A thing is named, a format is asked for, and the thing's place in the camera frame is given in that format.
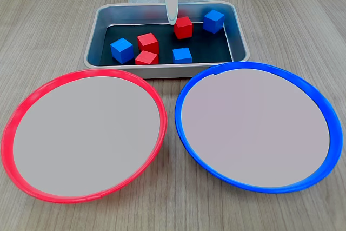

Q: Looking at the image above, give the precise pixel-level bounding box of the blue-rimmed white dish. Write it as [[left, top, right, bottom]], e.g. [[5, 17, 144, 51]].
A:
[[174, 61, 343, 194]]

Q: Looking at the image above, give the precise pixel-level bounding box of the silver metal tray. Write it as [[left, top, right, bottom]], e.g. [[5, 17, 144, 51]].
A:
[[83, 1, 251, 80]]

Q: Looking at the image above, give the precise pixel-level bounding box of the red cube block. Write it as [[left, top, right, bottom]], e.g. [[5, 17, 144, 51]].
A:
[[173, 16, 194, 40], [136, 32, 159, 55], [134, 50, 159, 66]]

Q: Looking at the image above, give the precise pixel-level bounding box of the red-rimmed white dish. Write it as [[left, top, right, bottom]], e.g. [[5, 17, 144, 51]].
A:
[[1, 68, 168, 204]]

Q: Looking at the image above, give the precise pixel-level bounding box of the black tray liner mat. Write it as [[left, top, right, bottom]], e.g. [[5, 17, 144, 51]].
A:
[[99, 22, 234, 66]]

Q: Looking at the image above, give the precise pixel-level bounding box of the blue cube block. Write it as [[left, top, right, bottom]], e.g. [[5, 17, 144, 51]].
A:
[[172, 47, 193, 64], [203, 9, 225, 35], [110, 37, 135, 65]]

